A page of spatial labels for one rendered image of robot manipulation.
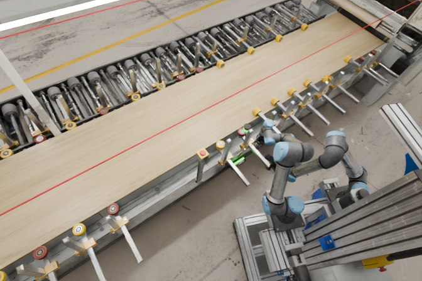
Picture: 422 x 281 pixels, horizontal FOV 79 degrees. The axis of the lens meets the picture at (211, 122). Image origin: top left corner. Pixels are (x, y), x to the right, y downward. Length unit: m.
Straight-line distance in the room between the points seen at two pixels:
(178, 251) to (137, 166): 1.09
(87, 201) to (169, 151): 0.71
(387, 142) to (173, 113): 3.10
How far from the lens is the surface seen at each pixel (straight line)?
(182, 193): 2.28
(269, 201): 1.75
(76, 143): 2.42
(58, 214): 2.21
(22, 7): 1.05
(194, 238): 2.91
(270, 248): 2.02
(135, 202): 2.38
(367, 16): 4.23
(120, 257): 2.94
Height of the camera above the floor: 2.86
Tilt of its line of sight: 55 degrees down
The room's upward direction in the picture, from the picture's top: 10 degrees clockwise
